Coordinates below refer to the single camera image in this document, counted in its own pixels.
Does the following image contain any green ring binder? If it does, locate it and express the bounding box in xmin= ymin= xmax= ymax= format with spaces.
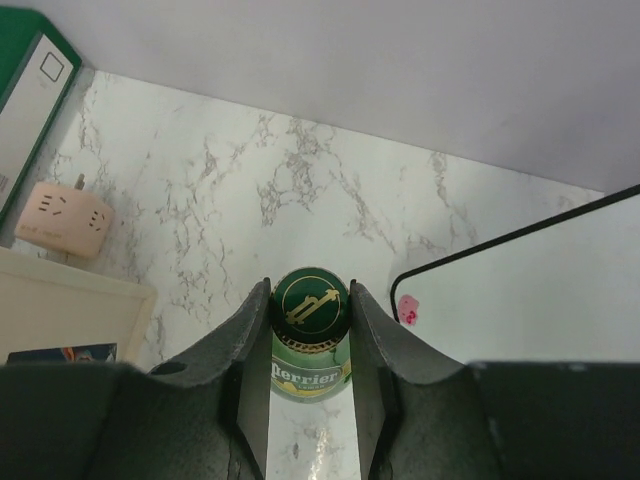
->
xmin=1 ymin=6 xmax=83 ymax=220

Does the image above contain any green Perrier glass bottle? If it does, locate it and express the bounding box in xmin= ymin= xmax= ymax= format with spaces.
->
xmin=269 ymin=267 xmax=352 ymax=404

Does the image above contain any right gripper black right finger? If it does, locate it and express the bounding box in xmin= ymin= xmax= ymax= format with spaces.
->
xmin=349 ymin=281 xmax=503 ymax=479

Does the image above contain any beige canvas tote bag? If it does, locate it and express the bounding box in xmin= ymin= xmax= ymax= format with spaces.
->
xmin=1 ymin=248 xmax=157 ymax=365

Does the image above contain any white whiteboard black frame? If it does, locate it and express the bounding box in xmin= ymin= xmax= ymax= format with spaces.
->
xmin=391 ymin=187 xmax=639 ymax=363

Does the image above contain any pink whiteboard magnet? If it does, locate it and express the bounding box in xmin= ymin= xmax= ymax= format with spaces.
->
xmin=397 ymin=295 xmax=419 ymax=326

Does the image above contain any pink power adapter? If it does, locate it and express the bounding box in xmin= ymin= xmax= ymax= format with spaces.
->
xmin=14 ymin=174 xmax=114 ymax=259

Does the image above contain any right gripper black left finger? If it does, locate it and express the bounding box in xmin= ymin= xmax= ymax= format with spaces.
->
xmin=85 ymin=279 xmax=271 ymax=479

